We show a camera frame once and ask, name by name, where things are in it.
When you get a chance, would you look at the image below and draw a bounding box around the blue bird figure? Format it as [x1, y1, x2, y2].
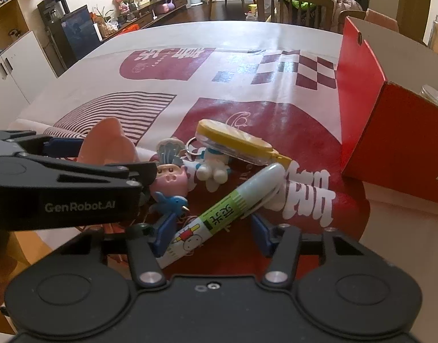
[151, 191, 190, 223]

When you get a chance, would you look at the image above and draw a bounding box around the yellow oval plastic case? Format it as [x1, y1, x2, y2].
[197, 119, 293, 167]

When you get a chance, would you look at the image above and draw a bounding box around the white and blue cat keychain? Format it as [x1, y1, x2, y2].
[184, 136, 231, 192]

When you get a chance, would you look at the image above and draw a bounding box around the marker pen with green label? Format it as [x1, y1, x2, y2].
[157, 162, 286, 269]

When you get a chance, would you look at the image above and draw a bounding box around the dark blue cabinet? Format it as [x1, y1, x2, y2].
[60, 5, 102, 62]

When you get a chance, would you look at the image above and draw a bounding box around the pale shell-shaped charm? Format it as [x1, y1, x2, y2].
[155, 139, 186, 167]

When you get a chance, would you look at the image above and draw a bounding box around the red cardboard box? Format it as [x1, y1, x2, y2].
[335, 16, 438, 207]

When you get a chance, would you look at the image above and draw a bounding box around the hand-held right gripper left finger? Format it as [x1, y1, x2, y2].
[60, 214, 185, 288]

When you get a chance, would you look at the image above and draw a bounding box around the pink towel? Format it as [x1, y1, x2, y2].
[365, 8, 401, 35]

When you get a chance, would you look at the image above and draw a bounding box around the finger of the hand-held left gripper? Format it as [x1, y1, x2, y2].
[0, 130, 87, 158]
[22, 154, 158, 188]

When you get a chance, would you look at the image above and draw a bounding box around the pink ear-shaped plastic toy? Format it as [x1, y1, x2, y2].
[78, 117, 140, 167]

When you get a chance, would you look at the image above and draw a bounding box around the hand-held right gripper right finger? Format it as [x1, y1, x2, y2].
[250, 214, 389, 288]

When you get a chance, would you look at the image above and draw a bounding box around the wooden slatted dining chair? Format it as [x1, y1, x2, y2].
[255, 0, 336, 31]

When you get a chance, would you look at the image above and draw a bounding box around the pink pig figure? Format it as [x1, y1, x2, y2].
[150, 162, 191, 201]

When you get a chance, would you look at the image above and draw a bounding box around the black water dispenser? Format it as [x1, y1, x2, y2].
[37, 0, 72, 25]

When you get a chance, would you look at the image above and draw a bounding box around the low wooden media cabinet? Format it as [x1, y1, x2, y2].
[112, 0, 190, 30]

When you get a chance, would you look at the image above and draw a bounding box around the white cupboard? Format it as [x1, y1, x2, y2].
[0, 30, 59, 105]

